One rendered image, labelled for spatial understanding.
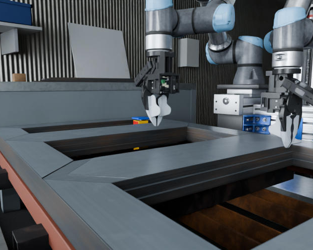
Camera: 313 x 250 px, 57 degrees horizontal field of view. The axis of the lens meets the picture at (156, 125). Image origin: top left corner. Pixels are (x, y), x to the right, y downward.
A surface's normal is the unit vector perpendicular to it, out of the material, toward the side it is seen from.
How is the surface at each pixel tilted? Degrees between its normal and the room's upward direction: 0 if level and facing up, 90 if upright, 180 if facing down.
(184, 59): 90
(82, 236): 90
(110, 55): 75
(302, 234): 0
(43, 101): 90
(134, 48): 90
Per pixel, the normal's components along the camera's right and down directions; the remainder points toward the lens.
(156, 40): -0.15, 0.14
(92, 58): 0.66, -0.16
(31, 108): 0.58, 0.11
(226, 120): -0.73, 0.09
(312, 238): 0.00, -0.99
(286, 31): -0.56, 0.11
